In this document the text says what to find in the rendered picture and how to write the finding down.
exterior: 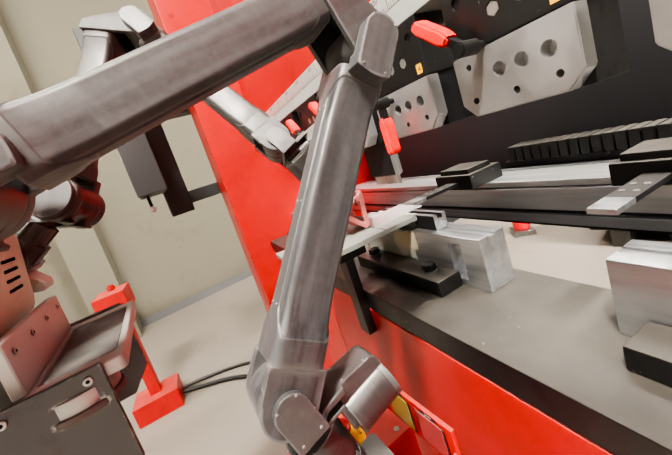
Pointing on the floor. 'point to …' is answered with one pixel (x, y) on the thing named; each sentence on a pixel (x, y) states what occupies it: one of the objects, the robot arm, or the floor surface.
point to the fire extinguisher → (522, 229)
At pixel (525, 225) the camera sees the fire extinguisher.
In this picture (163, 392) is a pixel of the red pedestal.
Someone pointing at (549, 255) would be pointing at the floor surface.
